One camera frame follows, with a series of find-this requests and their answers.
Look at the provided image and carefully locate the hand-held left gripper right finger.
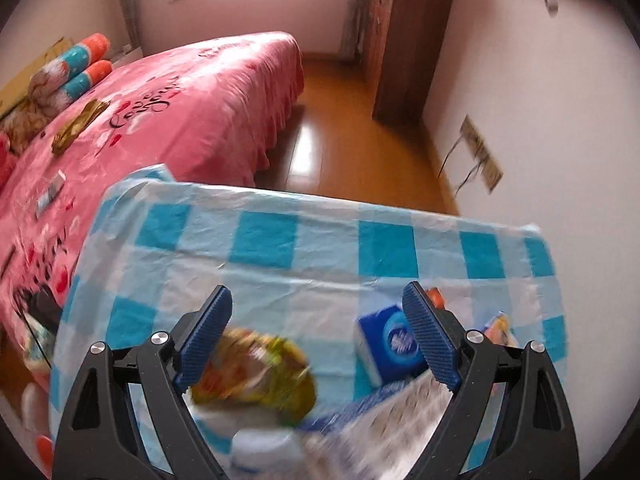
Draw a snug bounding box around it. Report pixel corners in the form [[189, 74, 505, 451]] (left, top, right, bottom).
[[401, 281, 581, 480]]

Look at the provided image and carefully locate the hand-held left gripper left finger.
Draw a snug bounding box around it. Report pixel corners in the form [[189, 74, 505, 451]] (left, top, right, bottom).
[[51, 285, 233, 480]]

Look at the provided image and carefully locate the blue tissue pack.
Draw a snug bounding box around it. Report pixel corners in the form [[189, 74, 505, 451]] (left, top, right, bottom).
[[354, 304, 431, 388]]

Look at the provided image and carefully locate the yellow snack bag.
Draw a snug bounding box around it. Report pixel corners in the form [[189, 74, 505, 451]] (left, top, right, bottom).
[[192, 327, 318, 421]]

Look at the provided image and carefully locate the white plastic packaging bag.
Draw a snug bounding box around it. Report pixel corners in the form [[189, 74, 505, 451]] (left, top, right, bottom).
[[300, 374, 453, 480]]

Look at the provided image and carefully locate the orange snack packet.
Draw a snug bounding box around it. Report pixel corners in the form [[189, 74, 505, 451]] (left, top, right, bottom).
[[426, 287, 522, 348]]

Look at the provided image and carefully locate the blue white checkered tablecloth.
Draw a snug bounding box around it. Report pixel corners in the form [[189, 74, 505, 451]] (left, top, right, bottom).
[[48, 164, 568, 480]]

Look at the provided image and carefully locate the white and red object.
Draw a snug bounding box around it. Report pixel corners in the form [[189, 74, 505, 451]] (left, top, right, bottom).
[[20, 382, 53, 476]]

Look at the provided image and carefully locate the small grey white packet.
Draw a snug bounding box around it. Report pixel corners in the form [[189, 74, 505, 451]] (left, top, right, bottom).
[[35, 170, 67, 218]]

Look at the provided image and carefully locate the bed with pink bedspread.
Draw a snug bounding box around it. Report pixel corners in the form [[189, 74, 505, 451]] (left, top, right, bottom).
[[0, 31, 306, 361]]

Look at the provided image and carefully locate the brown cloth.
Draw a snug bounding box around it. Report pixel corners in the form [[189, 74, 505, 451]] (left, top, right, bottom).
[[52, 99, 110, 153]]

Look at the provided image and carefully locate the pink folded quilt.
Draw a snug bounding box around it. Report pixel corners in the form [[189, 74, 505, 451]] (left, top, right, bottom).
[[0, 132, 18, 186]]

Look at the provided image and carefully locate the brown floral pillow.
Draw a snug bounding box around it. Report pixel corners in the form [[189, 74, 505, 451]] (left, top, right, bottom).
[[0, 105, 51, 156]]

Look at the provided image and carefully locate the orange teal rolled pillow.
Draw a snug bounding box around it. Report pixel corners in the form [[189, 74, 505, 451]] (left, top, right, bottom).
[[52, 33, 111, 80], [57, 60, 115, 105]]

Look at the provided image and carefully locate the brown wooden wardrobe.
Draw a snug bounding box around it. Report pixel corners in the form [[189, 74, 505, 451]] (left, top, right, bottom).
[[360, 0, 456, 123]]

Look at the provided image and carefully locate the floral folded quilt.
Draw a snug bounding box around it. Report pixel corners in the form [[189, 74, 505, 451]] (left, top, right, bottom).
[[27, 60, 71, 111]]

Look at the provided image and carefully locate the yellow headboard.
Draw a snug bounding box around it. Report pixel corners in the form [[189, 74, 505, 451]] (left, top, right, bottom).
[[0, 36, 76, 116]]

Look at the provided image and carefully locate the patterned curtain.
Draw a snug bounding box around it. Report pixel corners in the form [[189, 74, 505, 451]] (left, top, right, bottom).
[[340, 0, 378, 61]]

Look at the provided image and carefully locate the grey curtain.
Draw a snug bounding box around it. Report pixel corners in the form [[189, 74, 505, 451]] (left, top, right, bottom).
[[117, 0, 146, 56]]

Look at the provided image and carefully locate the black cable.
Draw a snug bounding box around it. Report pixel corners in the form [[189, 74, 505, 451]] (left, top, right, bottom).
[[437, 132, 468, 178], [455, 160, 488, 195]]

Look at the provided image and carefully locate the wall socket panel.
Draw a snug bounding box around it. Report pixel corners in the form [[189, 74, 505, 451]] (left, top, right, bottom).
[[460, 115, 503, 193]]

